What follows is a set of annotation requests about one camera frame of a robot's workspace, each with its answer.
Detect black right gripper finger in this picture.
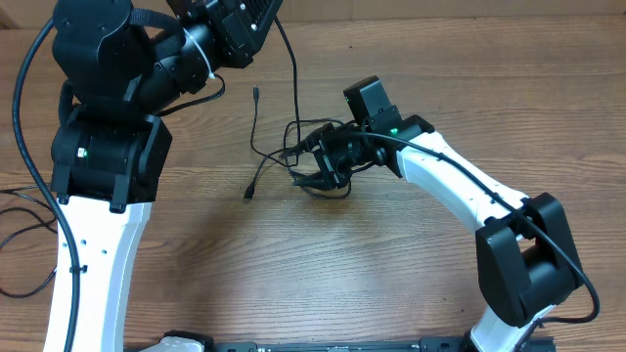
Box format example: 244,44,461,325
293,171,333,191
281,124,335,157

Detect black cable bundle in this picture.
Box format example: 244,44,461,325
243,17,353,201

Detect black separated cable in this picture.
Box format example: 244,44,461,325
0,184,60,299

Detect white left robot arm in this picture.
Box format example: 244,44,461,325
44,0,281,351

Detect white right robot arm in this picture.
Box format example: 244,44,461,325
283,76,583,351

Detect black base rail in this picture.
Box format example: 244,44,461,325
124,330,557,352

